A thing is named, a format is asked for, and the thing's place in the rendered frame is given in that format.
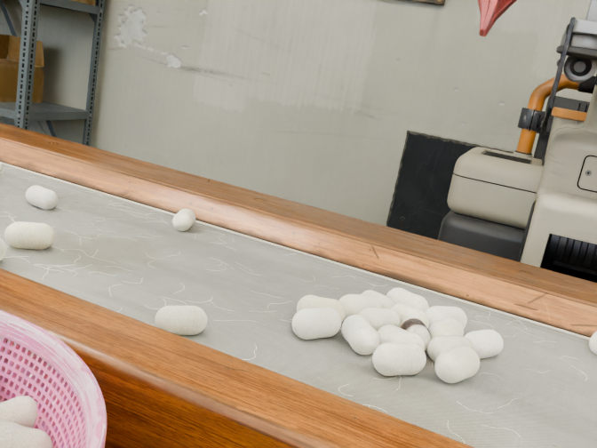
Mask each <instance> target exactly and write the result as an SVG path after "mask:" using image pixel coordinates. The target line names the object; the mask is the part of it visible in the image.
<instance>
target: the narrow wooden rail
mask: <svg viewBox="0 0 597 448"><path fill-rule="evenodd" d="M0 310H3V311H4V312H7V313H9V314H12V315H15V316H17V317H20V318H22V319H24V320H27V321H29V322H30V323H32V324H35V325H37V326H39V327H41V328H42V329H44V330H46V331H47V332H49V333H50V334H52V335H54V336H55V337H56V338H58V339H59V340H61V341H63V342H64V343H65V344H66V345H68V346H69V347H70V348H71V349H73V350H74V351H75V352H76V353H77V354H78V355H79V356H80V357H81V358H82V359H83V361H84V362H85V363H86V365H87V366H88V367H89V368H90V370H91V372H92V374H93V375H94V377H95V379H96V381H97V382H98V384H99V387H100V390H101V392H102V395H103V398H104V401H105V406H106V411H107V434H106V442H105V448H475V447H473V446H471V445H469V444H464V443H462V442H459V441H457V440H455V439H452V438H449V437H447V436H443V435H441V434H438V433H435V432H433V431H431V430H428V429H426V428H422V427H420V426H417V425H415V424H412V423H409V422H408V421H405V420H401V419H398V418H395V417H394V416H391V415H388V414H386V413H383V412H380V411H377V410H375V409H372V408H370V407H368V406H365V405H362V404H358V403H356V402H354V401H351V400H348V399H346V398H344V397H342V396H337V395H335V394H332V393H330V392H328V391H325V390H322V389H320V388H316V387H314V386H311V385H308V384H306V383H304V382H301V381H299V380H295V379H293V378H290V377H288V376H285V375H282V374H280V373H278V372H274V371H271V370H268V369H267V368H264V367H261V366H259V365H256V364H253V363H250V362H248V361H245V360H242V359H241V358H238V357H235V356H231V355H229V354H227V353H224V352H221V351H219V350H217V349H214V348H210V347H208V346H205V345H203V344H201V343H198V342H195V341H193V340H189V339H187V338H184V337H181V336H179V335H177V334H174V333H172V332H168V331H165V330H163V329H161V328H158V327H155V326H153V325H151V324H147V323H144V322H141V321H140V320H137V319H134V318H132V317H129V316H126V315H123V314H121V313H118V312H115V311H114V310H111V309H108V308H104V307H102V306H100V305H97V304H94V303H92V302H89V301H87V300H83V299H81V298H78V297H76V296H74V295H71V294H68V293H66V292H62V291H60V290H57V289H54V288H52V287H50V286H47V285H45V284H41V283H38V282H36V281H34V280H31V279H28V278H26V277H24V276H20V275H17V274H14V273H13V272H10V271H7V270H5V269H2V268H0Z"/></svg>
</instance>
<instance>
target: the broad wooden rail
mask: <svg viewBox="0 0 597 448"><path fill-rule="evenodd" d="M0 162H2V163H5V164H10V165H13V166H17V167H19V168H22V169H26V170H29V171H31V172H37V173H40V174H43V175H46V176H50V177H53V178H55V179H59V180H64V181H67V182H70V183H73V184H76V185H79V186H82V187H86V188H90V189H94V190H97V191H100V192H103V193H106V194H110V195H112V196H118V197H121V198H123V199H127V200H130V201H133V202H136V203H139V204H144V205H147V206H151V207H154V208H156V209H160V210H163V211H166V212H171V213H174V214H177V213H178V212H179V211H180V210H182V209H189V210H191V211H193V212H194V214H195V220H198V221H201V222H204V223H207V224H211V225H213V226H216V227H220V228H224V229H228V230H231V231H234V232H237V233H240V234H243V235H246V236H251V237H255V238H257V239H261V240H264V241H267V242H270V243H273V244H279V245H281V246H284V247H288V248H291V249H293V250H297V251H300V252H305V253H308V254H312V255H314V256H317V257H321V258H324V259H326V260H332V261H335V262H338V263H341V264H344V265H348V266H350V267H353V268H359V269H362V270H365V271H368V272H371V273H374V274H377V275H381V276H385V277H389V278H392V279H394V280H398V281H401V282H404V283H407V284H413V285H416V286H418V287H422V288H425V289H427V290H431V291H434V292H439V293H442V294H445V295H449V296H451V297H454V298H458V299H461V300H466V301H469V302H472V303H475V304H478V305H482V306H484V307H487V308H493V309H495V310H499V311H502V312H505V313H508V314H511V315H515V316H519V317H523V318H526V319H529V320H532V321H535V322H538V323H541V324H546V325H550V326H552V327H555V328H559V329H562V330H565V331H568V332H574V333H576V334H579V335H583V336H586V337H588V338H591V337H592V336H593V334H594V333H595V332H597V283H595V282H591V281H588V280H585V279H581V278H577V277H574V276H568V275H565V274H562V273H558V272H554V271H552V270H548V269H544V268H539V267H535V266H531V265H529V264H525V263H521V262H518V261H515V260H509V259H506V258H502V257H498V256H495V255H492V254H488V253H485V252H479V251H476V250H472V249H469V248H465V247H462V246H458V245H455V244H449V243H446V242H443V241H439V240H435V239H433V238H429V237H425V236H420V235H416V234H412V233H410V232H406V231H402V230H399V229H396V228H390V227H387V226H383V225H379V224H376V223H371V222H368V221H365V220H359V219H356V218H353V217H350V216H346V215H343V214H340V213H336V212H330V211H327V210H324V209H320V208H316V207H313V206H310V205H306V204H301V203H297V202H293V201H291V200H287V199H283V198H280V197H277V196H270V195H268V194H264V193H260V192H258V191H254V190H250V189H247V188H241V187H237V186H234V185H231V184H227V183H224V182H221V181H217V180H211V179H208V178H204V177H201V176H198V175H194V174H191V173H187V172H182V171H178V170H175V169H172V168H168V167H164V166H161V165H158V164H152V163H149V162H145V161H141V160H139V159H135V158H131V157H128V156H122V155H118V154H116V153H112V152H108V151H105V150H102V149H98V148H93V147H89V146H85V145H82V144H79V143H75V142H72V141H69V140H63V139H59V138H56V137H52V136H49V135H46V134H42V133H39V132H33V131H30V130H26V129H23V128H19V127H16V126H12V125H9V124H3V123H0Z"/></svg>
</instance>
